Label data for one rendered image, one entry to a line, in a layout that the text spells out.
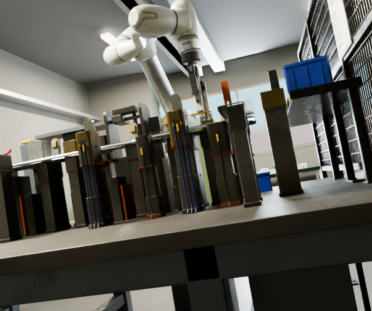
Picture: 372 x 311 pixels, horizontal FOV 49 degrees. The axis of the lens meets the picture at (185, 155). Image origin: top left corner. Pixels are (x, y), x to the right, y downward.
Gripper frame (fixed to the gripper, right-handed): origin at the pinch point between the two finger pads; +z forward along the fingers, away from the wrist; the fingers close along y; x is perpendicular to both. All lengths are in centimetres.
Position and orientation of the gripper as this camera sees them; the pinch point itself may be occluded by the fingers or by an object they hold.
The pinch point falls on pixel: (198, 103)
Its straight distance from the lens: 162.9
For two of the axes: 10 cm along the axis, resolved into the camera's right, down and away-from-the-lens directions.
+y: -2.0, -0.4, -9.8
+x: 9.6, -1.8, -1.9
